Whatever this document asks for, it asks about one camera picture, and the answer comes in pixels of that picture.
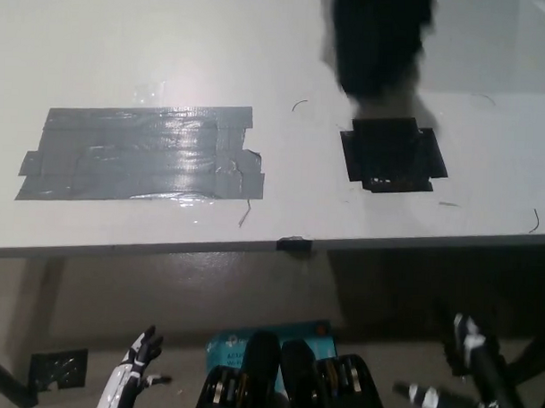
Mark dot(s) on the black t-shirt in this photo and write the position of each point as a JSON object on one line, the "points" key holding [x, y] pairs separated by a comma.
{"points": [[372, 37]]}

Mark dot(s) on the thin tape sliver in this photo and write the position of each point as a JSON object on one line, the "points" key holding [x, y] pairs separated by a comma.
{"points": [[244, 214]]}

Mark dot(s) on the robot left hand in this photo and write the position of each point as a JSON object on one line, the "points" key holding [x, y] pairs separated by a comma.
{"points": [[118, 382]]}

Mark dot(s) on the white table leg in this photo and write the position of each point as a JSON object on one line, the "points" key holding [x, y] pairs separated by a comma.
{"points": [[43, 294]]}

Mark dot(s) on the teal cardboard box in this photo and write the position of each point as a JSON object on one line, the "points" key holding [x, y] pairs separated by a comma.
{"points": [[225, 348]]}

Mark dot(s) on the clear tape piece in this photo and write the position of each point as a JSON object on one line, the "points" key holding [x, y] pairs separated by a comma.
{"points": [[149, 91]]}

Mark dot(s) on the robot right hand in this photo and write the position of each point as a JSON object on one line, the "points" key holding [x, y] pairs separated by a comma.
{"points": [[490, 381]]}

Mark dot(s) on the black tape square patch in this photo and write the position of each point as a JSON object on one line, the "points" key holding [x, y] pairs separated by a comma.
{"points": [[386, 150]]}

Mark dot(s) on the grey duct tape patch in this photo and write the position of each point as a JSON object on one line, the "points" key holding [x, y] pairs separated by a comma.
{"points": [[135, 159]]}

